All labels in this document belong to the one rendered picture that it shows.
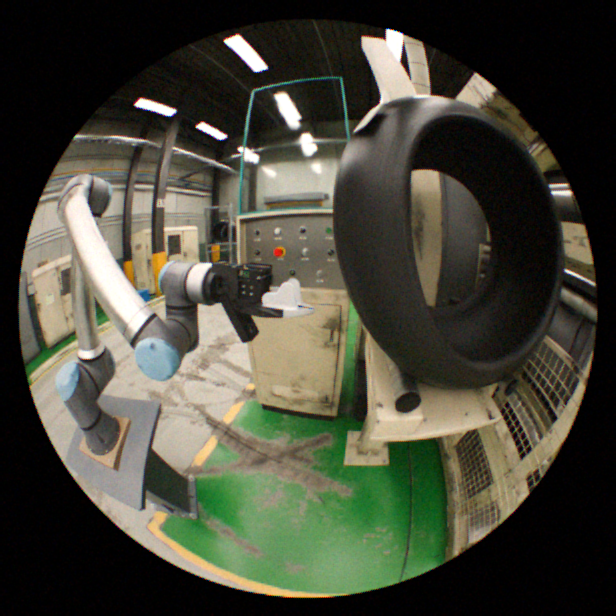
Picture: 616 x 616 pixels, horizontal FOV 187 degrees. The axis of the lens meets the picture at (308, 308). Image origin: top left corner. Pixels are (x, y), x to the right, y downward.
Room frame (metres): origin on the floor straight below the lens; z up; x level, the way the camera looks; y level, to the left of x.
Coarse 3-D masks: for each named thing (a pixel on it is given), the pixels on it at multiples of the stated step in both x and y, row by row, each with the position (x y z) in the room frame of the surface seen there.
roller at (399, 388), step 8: (384, 352) 0.35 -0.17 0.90; (392, 368) 0.27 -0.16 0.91; (400, 368) 0.25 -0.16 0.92; (392, 376) 0.25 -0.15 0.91; (400, 376) 0.23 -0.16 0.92; (408, 376) 0.23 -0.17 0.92; (392, 384) 0.23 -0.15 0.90; (400, 384) 0.22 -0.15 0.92; (408, 384) 0.21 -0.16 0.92; (416, 384) 0.21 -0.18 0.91; (392, 392) 0.22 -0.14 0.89; (400, 392) 0.20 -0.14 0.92; (408, 392) 0.19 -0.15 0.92; (416, 392) 0.19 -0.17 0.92; (400, 400) 0.19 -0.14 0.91; (408, 400) 0.18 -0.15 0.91; (416, 400) 0.18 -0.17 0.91; (400, 408) 0.18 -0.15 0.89; (408, 408) 0.18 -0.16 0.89
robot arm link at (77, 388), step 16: (64, 368) 0.09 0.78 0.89; (80, 368) 0.15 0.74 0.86; (64, 384) 0.04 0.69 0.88; (80, 384) 0.11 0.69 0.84; (96, 384) 0.18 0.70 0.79; (64, 400) 0.01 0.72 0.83; (80, 400) 0.07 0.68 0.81; (96, 400) 0.14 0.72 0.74; (80, 416) 0.03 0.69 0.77; (96, 416) 0.09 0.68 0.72
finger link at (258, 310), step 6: (252, 306) 0.31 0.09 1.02; (258, 306) 0.31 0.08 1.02; (264, 306) 0.31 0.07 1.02; (246, 312) 0.31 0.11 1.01; (252, 312) 0.30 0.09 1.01; (258, 312) 0.30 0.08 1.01; (264, 312) 0.30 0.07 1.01; (270, 312) 0.30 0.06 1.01; (276, 312) 0.31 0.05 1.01; (282, 312) 0.30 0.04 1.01
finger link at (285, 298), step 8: (280, 288) 0.32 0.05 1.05; (288, 288) 0.31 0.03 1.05; (264, 296) 0.32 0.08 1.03; (272, 296) 0.32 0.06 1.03; (280, 296) 0.32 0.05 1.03; (288, 296) 0.31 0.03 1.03; (264, 304) 0.32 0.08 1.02; (272, 304) 0.32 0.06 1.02; (280, 304) 0.32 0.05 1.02; (288, 304) 0.31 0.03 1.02; (296, 304) 0.31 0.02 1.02; (288, 312) 0.31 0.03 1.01; (296, 312) 0.31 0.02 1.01; (304, 312) 0.31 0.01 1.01; (312, 312) 0.32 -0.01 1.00
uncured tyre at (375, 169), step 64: (384, 128) 0.19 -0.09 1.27; (448, 128) 0.29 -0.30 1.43; (384, 192) 0.19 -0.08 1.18; (512, 192) 0.27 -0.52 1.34; (384, 256) 0.19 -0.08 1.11; (512, 256) 0.32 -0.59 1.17; (384, 320) 0.20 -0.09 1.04; (448, 320) 0.40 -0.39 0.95; (512, 320) 0.25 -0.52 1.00; (448, 384) 0.17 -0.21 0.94
